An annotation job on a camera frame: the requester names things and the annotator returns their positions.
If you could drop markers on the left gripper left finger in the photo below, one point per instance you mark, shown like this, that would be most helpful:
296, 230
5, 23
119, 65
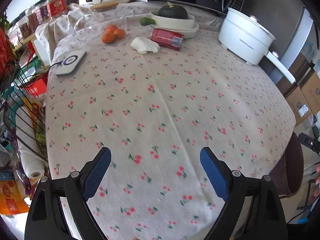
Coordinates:
46, 219

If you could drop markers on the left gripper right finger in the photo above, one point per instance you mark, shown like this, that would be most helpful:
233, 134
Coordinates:
265, 219

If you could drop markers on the dark brown trash bin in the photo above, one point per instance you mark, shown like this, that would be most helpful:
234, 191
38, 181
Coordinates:
287, 175

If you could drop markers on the white kitchen scale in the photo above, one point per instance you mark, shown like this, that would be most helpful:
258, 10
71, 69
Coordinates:
70, 64

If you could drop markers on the person's right hand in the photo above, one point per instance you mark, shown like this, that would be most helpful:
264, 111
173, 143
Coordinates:
317, 179

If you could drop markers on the cardboard box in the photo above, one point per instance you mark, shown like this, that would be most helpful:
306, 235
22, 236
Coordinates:
310, 87
299, 105

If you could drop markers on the orange snack bag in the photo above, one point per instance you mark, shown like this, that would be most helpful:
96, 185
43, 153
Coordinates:
11, 201

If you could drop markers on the white paper towel roll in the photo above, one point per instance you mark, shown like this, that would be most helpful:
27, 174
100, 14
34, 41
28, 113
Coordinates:
30, 155

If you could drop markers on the white electric cooking pot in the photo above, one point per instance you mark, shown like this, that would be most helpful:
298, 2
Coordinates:
245, 37

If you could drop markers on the grey refrigerator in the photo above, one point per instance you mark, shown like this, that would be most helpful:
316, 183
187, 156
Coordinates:
291, 24

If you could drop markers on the cherry print tablecloth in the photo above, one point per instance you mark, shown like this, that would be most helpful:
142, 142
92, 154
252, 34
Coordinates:
155, 112

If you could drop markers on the white plate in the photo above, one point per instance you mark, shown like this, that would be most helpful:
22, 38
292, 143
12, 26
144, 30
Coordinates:
187, 33

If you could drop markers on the white ceramic bowl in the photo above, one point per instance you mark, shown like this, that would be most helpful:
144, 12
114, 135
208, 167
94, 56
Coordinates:
174, 23

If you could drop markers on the orange tangerine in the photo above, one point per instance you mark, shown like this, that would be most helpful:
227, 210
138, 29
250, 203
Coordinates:
119, 34
108, 38
111, 29

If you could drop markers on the dark green pumpkin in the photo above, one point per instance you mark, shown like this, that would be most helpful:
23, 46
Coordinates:
173, 11

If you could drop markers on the crumpled white tissue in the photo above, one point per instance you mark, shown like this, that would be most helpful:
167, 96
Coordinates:
144, 45

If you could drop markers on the glass jar with wooden lid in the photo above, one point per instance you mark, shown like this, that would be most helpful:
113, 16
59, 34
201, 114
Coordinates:
91, 26

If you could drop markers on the green cucumber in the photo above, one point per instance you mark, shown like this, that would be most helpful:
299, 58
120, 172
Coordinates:
147, 21

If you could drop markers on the glass spice jar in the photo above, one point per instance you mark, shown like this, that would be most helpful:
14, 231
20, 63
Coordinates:
42, 12

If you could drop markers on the red label glass jar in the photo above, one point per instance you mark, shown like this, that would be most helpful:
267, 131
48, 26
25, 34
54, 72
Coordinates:
56, 8

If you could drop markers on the black wire rack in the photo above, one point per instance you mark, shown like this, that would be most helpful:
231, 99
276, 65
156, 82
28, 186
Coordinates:
18, 89

